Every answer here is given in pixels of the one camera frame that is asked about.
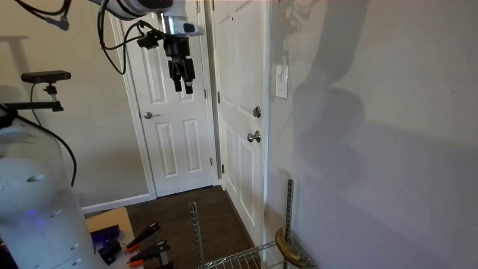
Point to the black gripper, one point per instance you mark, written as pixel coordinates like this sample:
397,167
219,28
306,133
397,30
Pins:
176,44

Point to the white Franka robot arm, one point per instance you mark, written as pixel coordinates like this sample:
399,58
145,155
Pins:
34,213

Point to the black door hinge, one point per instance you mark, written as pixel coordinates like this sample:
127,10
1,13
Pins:
222,167
218,95

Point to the silver lever of closed door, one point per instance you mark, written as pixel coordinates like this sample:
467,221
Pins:
148,115

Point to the white closed panel door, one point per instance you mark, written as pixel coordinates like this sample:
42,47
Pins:
172,128

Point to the silver deadbolt knob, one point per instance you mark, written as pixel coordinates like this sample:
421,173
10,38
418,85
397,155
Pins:
257,110

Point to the silver lever of open door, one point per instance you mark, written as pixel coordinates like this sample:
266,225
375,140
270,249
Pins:
254,136

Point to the white open panel door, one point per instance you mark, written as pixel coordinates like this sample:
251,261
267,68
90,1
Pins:
240,149

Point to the cardboard box with tools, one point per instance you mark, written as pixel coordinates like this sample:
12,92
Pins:
110,219

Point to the orange black clamp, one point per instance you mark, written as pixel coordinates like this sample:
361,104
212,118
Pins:
143,234
149,254

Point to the purple black tool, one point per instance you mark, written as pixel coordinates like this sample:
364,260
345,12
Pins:
106,239

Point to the yellow curved object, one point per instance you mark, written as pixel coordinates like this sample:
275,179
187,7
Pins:
287,248

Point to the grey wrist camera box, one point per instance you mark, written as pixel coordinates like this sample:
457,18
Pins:
193,28

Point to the white light switch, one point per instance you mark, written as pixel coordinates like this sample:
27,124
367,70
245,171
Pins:
281,80

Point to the black camera on stand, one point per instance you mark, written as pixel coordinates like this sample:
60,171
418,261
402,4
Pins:
45,76

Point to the slotted metal shelf post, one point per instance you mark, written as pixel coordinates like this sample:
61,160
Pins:
197,233

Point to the slotted metal rail by wall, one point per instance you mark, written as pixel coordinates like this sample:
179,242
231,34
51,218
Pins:
288,209

